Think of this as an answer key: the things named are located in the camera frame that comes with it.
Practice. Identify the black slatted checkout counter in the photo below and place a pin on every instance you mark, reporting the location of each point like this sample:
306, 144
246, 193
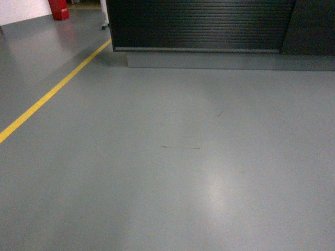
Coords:
231, 35

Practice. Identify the white cart leg with caster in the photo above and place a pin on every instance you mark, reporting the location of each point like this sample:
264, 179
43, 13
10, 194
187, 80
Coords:
105, 14

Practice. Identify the red fire extinguisher box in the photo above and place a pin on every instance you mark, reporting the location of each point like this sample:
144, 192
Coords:
59, 9

